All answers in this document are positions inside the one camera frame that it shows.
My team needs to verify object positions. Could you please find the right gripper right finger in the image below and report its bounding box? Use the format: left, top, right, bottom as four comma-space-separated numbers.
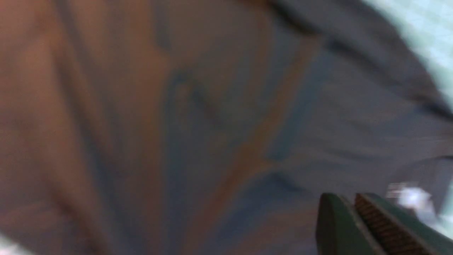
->
355, 193, 453, 255

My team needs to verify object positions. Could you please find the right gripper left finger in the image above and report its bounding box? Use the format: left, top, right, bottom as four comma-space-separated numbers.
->
316, 193, 386, 255

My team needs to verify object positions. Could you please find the dark gray long-sleeved shirt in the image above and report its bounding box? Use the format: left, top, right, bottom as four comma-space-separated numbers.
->
0, 0, 453, 255

